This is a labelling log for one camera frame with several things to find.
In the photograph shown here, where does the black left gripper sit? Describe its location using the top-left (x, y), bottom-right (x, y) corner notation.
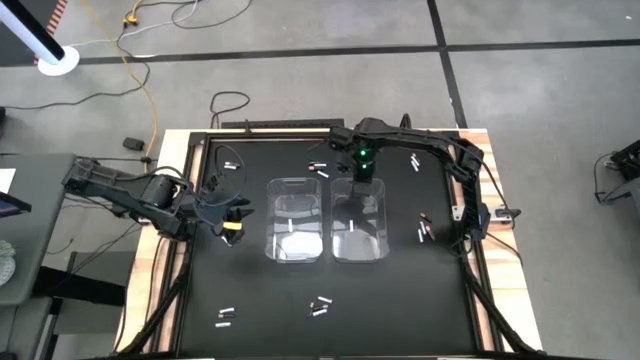
top-left (198, 172), bottom-right (255, 248)

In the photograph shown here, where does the clear plastic bin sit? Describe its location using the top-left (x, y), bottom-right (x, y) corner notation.
top-left (265, 176), bottom-right (324, 265)
top-left (329, 176), bottom-right (391, 264)

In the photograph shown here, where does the black table mat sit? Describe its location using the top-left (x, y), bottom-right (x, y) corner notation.
top-left (178, 137), bottom-right (479, 357)

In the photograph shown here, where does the black desk foot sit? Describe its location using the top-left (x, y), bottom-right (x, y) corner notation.
top-left (30, 252), bottom-right (127, 308)

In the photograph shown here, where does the grey side desk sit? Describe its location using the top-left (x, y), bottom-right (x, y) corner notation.
top-left (0, 152), bottom-right (78, 307)

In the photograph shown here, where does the dark tablet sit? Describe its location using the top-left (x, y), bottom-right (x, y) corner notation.
top-left (0, 192), bottom-right (33, 219)

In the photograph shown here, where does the white patterned object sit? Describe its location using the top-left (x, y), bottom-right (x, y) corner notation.
top-left (0, 239), bottom-right (17, 288)

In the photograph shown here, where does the white black pole stand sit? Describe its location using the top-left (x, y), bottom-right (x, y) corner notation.
top-left (0, 0), bottom-right (81, 78)

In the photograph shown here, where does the black floor device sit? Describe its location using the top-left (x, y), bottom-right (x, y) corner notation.
top-left (608, 138), bottom-right (640, 183)

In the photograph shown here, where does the orange striped panel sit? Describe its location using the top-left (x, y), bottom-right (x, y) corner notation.
top-left (32, 0), bottom-right (69, 66)

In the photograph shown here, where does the looped black floor cable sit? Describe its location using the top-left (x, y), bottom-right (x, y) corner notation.
top-left (208, 90), bottom-right (251, 130)

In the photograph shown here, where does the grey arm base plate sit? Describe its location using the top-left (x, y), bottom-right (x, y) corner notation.
top-left (449, 202), bottom-right (523, 223)

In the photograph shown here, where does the long black floor cable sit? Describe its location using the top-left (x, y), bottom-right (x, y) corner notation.
top-left (0, 22), bottom-right (152, 111)

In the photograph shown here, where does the yellow extension cable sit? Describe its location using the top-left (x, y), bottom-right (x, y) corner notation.
top-left (79, 0), bottom-right (160, 184)

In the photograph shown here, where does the black device cable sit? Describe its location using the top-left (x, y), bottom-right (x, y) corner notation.
top-left (592, 151), bottom-right (640, 205)

